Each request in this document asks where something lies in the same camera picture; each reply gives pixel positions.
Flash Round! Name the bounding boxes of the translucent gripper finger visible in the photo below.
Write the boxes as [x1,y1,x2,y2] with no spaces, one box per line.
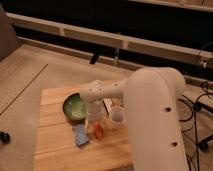
[101,118,112,131]
[85,122,94,134]

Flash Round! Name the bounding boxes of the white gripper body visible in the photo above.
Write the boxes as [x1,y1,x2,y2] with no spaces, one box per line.
[86,100,104,122]

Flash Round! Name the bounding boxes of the orange red pepper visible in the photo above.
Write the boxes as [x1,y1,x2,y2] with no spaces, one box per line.
[93,122,103,140]

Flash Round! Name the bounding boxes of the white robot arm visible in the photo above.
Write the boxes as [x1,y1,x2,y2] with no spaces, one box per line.
[80,67,189,171]

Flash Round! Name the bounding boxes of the white ceramic cup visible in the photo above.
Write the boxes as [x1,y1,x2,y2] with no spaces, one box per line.
[109,106,125,130]

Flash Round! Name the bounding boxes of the green ceramic bowl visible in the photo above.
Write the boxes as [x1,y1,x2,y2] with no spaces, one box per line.
[62,93,86,121]

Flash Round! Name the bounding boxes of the blue sponge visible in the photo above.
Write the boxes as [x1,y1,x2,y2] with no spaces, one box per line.
[73,124,89,147]

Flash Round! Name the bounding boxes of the black object on floor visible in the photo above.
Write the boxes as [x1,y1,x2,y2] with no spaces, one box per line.
[0,131,11,144]

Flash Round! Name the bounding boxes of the black cables on floor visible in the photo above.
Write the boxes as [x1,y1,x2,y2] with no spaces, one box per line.
[177,79,213,171]

